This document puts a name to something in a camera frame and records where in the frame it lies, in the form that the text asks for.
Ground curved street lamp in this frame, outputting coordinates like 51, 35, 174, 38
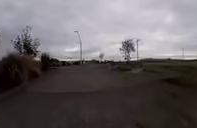
73, 30, 84, 64

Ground dark grey gravel path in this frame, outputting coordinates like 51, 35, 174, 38
0, 63, 197, 128

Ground leafy tree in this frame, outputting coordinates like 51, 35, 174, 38
11, 25, 41, 58

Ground dry brown bushes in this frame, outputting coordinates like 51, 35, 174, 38
0, 52, 52, 96

